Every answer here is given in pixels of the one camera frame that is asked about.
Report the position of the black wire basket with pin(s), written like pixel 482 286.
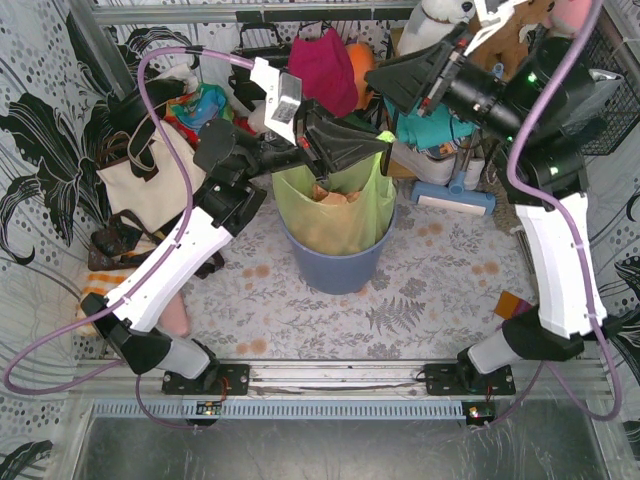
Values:
pixel 615 120

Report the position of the silver foil pouch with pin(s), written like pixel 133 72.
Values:
pixel 601 76

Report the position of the orange checkered cloth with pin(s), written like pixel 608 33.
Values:
pixel 100 282

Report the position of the pink plush toy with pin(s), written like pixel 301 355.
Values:
pixel 565 18

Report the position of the purple orange sock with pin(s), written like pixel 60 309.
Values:
pixel 510 305

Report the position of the cream canvas tote bag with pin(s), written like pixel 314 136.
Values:
pixel 140 174

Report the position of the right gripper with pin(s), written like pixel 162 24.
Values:
pixel 436 84

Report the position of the teal folded cloth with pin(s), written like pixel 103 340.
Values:
pixel 433 130

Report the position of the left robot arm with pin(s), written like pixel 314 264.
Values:
pixel 127 317

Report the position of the crumpled brown paper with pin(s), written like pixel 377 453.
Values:
pixel 326 197

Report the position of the green trash bag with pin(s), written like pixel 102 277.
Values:
pixel 337 230

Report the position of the cream plush bear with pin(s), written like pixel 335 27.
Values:
pixel 256 120

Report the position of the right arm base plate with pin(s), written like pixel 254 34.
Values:
pixel 452 379

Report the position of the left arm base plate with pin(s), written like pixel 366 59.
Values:
pixel 235 380

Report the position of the pink pouch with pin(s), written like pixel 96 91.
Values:
pixel 174 318

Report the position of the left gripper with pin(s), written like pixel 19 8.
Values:
pixel 308 145

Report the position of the colorful printed bag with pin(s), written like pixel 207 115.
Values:
pixel 189 113

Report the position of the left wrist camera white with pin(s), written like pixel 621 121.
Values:
pixel 283 97

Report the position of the white plush dog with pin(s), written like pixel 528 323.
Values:
pixel 430 21

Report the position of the blue trash bin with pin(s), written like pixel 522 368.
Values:
pixel 338 275

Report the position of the orange plush toy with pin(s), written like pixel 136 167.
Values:
pixel 362 61

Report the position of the brown patterned handbag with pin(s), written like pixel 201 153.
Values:
pixel 124 243

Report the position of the magenta cloth bag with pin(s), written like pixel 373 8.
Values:
pixel 326 72

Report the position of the blue floor mop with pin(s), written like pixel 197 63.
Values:
pixel 454 196

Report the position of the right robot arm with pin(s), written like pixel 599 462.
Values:
pixel 543 172

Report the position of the brown teddy bear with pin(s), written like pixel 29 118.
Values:
pixel 507 46

